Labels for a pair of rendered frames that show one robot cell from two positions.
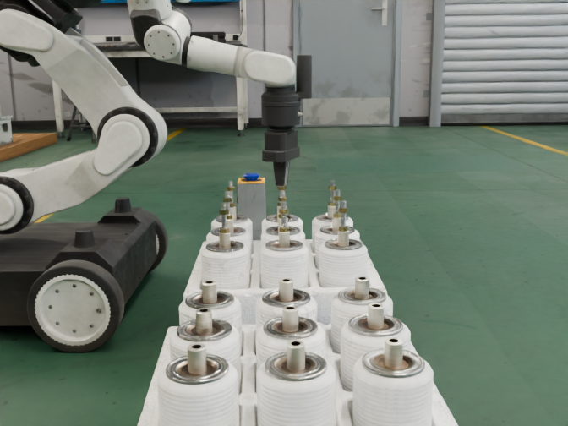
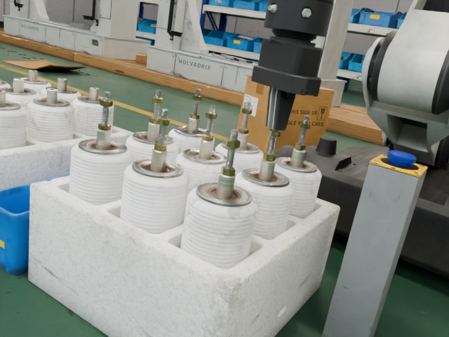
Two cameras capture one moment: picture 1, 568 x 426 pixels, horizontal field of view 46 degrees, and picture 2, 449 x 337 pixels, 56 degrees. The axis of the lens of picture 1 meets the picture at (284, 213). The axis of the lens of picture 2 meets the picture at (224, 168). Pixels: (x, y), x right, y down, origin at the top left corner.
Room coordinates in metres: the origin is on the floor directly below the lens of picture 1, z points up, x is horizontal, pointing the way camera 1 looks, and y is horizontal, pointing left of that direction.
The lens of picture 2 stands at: (1.79, -0.57, 0.46)
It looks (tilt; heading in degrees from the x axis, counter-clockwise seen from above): 18 degrees down; 122
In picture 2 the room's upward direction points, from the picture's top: 9 degrees clockwise
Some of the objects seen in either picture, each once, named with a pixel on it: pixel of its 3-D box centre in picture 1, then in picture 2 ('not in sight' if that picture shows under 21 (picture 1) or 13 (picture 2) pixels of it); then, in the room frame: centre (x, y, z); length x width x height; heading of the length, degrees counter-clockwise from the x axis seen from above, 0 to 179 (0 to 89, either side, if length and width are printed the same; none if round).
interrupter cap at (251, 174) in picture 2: (281, 218); (265, 178); (1.51, 0.00, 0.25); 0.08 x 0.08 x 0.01
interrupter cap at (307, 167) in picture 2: (232, 219); (296, 165); (1.51, 0.12, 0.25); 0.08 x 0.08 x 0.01
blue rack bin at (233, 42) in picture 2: not in sight; (246, 43); (-1.56, 4.86, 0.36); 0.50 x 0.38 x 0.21; 89
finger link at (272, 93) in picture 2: (279, 172); (274, 106); (1.50, 0.01, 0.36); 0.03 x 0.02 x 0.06; 66
